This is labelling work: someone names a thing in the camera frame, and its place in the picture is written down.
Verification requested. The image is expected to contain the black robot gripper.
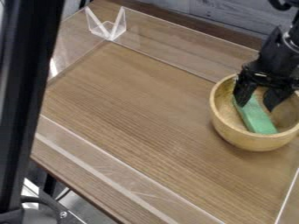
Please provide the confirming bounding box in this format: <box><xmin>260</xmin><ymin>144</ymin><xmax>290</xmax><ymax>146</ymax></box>
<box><xmin>232</xmin><ymin>27</ymin><xmax>299</xmax><ymax>111</ymax></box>

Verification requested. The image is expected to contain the green rectangular block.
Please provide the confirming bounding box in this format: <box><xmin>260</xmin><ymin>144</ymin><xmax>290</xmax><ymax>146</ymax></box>
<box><xmin>232</xmin><ymin>96</ymin><xmax>277</xmax><ymax>135</ymax></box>

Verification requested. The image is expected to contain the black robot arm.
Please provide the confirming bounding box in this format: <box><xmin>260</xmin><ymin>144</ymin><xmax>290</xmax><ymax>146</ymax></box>
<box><xmin>232</xmin><ymin>0</ymin><xmax>299</xmax><ymax>111</ymax></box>

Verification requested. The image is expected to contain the light wooden bowl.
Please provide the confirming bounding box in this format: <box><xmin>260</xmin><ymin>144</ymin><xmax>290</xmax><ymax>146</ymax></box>
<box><xmin>209</xmin><ymin>74</ymin><xmax>299</xmax><ymax>151</ymax></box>

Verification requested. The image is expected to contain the clear acrylic corner bracket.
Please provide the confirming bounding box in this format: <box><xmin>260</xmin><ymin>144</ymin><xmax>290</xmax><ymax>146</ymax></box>
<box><xmin>83</xmin><ymin>7</ymin><xmax>126</xmax><ymax>41</ymax></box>

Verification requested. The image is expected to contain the clear acrylic front wall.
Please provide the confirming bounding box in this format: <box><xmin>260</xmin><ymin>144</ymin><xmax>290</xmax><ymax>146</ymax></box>
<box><xmin>31</xmin><ymin>116</ymin><xmax>224</xmax><ymax>224</ymax></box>

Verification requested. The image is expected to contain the black vertical foreground post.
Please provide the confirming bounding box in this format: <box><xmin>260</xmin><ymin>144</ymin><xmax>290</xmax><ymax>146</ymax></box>
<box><xmin>0</xmin><ymin>0</ymin><xmax>63</xmax><ymax>214</ymax></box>

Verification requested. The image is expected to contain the black cable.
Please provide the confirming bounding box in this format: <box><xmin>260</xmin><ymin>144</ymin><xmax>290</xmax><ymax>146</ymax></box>
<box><xmin>18</xmin><ymin>195</ymin><xmax>62</xmax><ymax>224</ymax></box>

